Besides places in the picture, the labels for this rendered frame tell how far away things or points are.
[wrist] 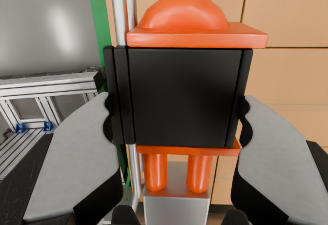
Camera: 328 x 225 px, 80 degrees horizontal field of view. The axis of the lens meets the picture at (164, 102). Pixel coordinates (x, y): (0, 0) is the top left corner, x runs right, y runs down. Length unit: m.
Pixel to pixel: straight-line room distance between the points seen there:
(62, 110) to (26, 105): 0.21
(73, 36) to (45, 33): 0.17
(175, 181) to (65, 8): 1.21
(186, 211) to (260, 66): 0.59
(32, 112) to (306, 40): 1.38
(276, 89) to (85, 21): 1.03
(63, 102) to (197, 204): 1.14
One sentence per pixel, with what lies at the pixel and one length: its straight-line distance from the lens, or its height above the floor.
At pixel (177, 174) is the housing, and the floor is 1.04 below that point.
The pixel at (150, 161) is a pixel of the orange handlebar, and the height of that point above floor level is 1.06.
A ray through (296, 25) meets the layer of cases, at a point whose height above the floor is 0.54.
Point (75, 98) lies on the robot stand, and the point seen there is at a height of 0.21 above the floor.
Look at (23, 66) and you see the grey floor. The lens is 1.57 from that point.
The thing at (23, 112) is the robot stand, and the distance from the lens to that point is 1.46.
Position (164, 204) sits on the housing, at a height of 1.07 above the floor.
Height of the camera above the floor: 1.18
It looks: 61 degrees down
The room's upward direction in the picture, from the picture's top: 175 degrees counter-clockwise
